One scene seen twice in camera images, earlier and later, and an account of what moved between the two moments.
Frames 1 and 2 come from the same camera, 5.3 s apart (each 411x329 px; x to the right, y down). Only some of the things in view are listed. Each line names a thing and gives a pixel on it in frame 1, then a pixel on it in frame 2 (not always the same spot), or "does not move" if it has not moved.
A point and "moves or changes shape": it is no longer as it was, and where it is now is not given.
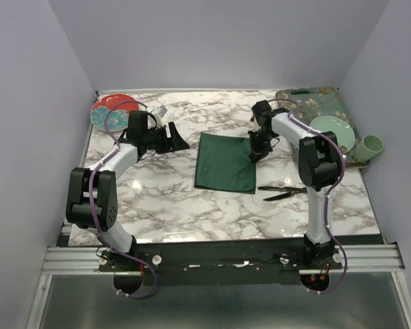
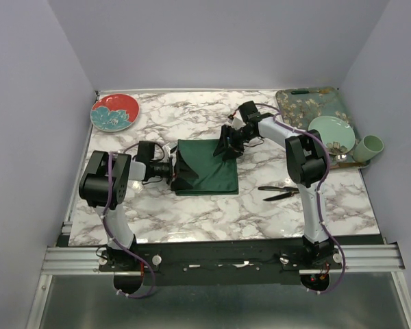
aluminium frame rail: x=355 y=258 does not move
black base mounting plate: x=217 y=263 does not move
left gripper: x=177 y=142 -> x=183 y=171
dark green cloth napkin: x=224 y=163 moves or changes shape
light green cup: x=367 y=147 does not move
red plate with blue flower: x=117 y=118 does not move
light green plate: x=345 y=134 does not move
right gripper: x=257 y=153 -> x=227 y=131
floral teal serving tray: x=314 y=103 does not move
